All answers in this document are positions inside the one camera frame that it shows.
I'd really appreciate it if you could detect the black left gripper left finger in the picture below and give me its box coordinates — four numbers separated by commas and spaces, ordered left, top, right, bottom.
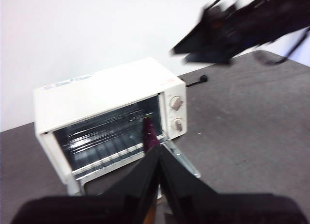
11, 145, 162, 224

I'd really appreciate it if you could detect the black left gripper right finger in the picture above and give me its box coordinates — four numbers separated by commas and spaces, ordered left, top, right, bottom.
158, 147, 308, 224

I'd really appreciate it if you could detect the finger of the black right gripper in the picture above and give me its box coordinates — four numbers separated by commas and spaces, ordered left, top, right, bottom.
184, 43, 240, 64
171, 5, 231, 55

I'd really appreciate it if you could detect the glass oven door beige handle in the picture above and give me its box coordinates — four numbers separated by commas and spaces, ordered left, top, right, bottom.
66, 139, 202, 215

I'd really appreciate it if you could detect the purple eggplant green stem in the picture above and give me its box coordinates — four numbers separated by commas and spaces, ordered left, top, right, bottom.
142, 114, 161, 153

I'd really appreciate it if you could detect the white beige oven knob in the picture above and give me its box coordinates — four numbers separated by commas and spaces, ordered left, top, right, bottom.
169, 96, 184, 111
170, 117, 185, 132

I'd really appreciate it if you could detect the white Toshiba toaster oven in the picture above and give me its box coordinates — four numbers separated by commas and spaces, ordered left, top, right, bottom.
32, 56, 188, 186

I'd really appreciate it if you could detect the black power cable with plug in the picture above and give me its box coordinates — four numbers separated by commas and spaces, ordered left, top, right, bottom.
186, 74, 208, 88

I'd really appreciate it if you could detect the metal wire oven rack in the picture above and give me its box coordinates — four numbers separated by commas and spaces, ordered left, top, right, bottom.
54, 97, 168, 174

